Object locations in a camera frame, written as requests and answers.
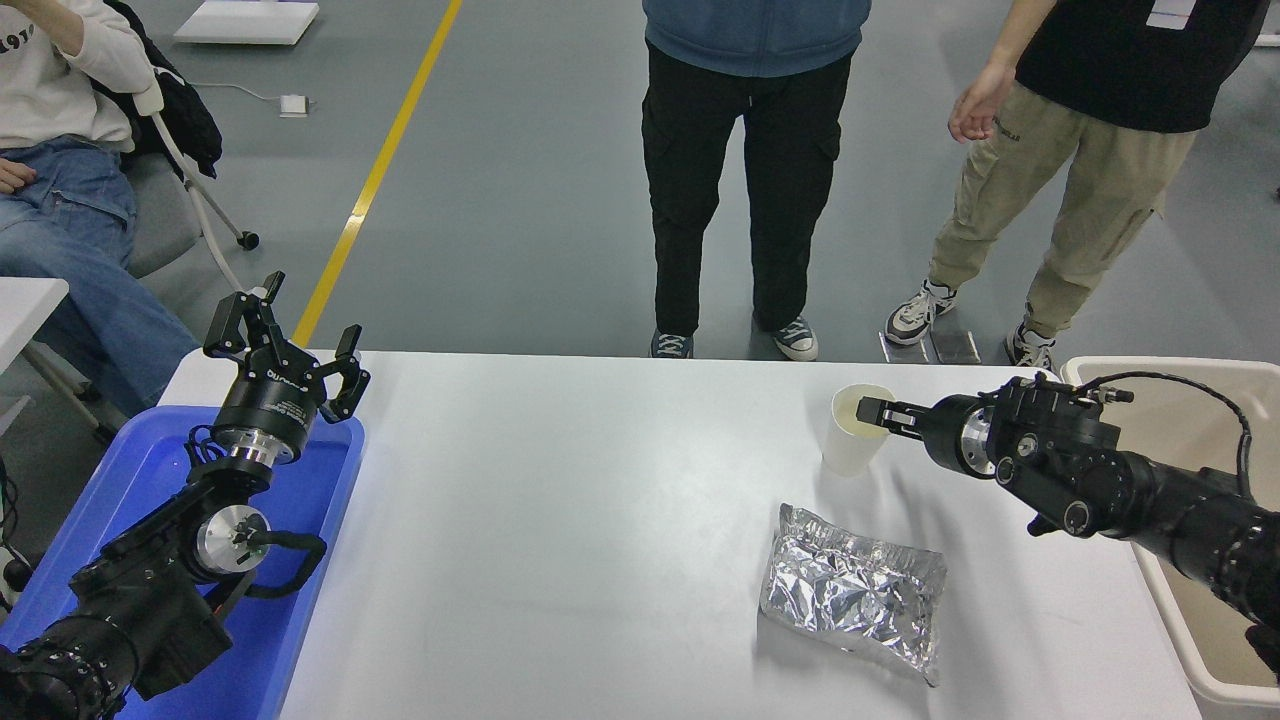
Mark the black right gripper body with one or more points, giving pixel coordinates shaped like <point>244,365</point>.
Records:
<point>943,435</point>

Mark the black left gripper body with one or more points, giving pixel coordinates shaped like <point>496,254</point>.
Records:
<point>272,400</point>

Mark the white paper cup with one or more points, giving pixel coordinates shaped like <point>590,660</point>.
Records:
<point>848,450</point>

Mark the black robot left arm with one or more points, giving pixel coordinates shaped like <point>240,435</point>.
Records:
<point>135,600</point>

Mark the person's right forearm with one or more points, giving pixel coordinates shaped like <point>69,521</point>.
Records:
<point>1015,35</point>

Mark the person's left forearm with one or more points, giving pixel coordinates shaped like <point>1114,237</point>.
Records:
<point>55,25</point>

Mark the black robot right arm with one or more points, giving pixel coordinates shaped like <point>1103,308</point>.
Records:
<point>1100,480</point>

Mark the person's right hand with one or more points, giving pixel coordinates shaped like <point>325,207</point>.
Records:
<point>15,177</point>
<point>980,105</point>

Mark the clear floor plate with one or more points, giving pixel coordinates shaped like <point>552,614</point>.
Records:
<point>955,346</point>
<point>908,350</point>

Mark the grey office chair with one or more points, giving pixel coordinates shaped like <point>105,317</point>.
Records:
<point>165,215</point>

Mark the crumpled silver foil bag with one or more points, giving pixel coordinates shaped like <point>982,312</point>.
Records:
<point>850,590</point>

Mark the blue plastic tray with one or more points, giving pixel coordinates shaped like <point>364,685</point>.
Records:
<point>300,600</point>

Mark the black jacket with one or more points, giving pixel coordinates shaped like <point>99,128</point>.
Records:
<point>185,115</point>

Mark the white power adapter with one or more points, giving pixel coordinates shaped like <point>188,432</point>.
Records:
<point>293,105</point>

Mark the small white table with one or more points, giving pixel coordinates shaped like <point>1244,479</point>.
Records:
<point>25,305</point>

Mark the person in tan trousers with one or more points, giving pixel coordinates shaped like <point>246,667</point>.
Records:
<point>1000,200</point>

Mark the seated person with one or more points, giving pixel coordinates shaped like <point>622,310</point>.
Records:
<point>60,90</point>

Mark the white flat board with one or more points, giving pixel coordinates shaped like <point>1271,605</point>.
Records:
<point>245,20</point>

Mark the person in black trousers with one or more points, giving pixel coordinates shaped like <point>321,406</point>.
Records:
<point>700,150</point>

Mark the large pale bin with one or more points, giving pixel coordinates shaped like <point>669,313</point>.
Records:
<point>1210,650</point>

